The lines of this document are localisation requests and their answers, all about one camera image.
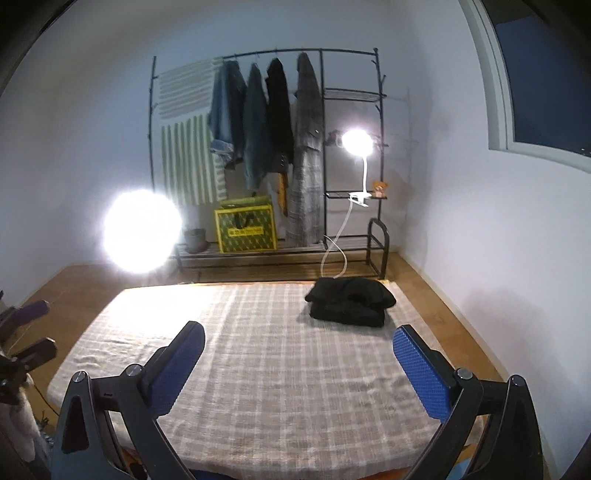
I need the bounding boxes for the large black coat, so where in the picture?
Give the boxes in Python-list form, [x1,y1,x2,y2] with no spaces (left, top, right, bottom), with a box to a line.
[304,277,397,328]

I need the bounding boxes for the black metal clothes rack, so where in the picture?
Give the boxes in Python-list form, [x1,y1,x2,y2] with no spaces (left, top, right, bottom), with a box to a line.
[171,47,391,280]

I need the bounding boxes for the bright round studio light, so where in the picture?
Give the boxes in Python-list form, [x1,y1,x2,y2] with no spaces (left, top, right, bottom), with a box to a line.
[101,189,182,274]

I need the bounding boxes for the small potted plant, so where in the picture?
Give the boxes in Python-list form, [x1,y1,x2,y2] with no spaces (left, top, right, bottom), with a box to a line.
[183,228,209,254]

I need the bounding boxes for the plaid beige bed cover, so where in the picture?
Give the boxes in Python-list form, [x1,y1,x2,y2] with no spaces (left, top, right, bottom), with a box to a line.
[45,279,491,480]

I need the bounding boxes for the green yellow patterned storage bag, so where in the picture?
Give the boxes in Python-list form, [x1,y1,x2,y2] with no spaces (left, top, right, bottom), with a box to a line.
[214,195,277,254]

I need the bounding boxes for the grey plaid long coat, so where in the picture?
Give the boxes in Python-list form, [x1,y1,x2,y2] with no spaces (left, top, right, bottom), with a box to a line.
[287,52,324,247]

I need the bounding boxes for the yellow hanging garment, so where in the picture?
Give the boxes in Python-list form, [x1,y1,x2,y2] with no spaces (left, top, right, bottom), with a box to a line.
[277,172,288,217]

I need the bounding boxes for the blue denim jacket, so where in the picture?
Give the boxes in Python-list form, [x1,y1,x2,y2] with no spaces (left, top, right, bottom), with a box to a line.
[208,60,246,170]

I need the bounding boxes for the dark green hanging jacket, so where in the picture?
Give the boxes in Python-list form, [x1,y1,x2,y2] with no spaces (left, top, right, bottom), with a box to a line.
[243,63,273,191]

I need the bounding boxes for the small brown teddy bear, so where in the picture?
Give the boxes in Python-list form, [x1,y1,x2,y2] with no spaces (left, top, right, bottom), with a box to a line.
[372,181,389,199]

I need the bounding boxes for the black hanging jacket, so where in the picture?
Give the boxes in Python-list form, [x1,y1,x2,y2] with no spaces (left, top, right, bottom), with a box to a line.
[266,58,294,174]

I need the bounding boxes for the white clip-on desk lamp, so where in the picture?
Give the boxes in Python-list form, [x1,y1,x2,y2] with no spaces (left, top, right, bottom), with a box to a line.
[341,127,375,208]

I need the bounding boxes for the green striped wall hanging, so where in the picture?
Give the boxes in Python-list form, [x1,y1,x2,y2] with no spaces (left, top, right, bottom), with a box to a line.
[156,57,228,206]

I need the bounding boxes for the window with white frame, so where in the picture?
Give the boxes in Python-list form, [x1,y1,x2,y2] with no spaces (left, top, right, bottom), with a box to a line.
[460,1,590,172]

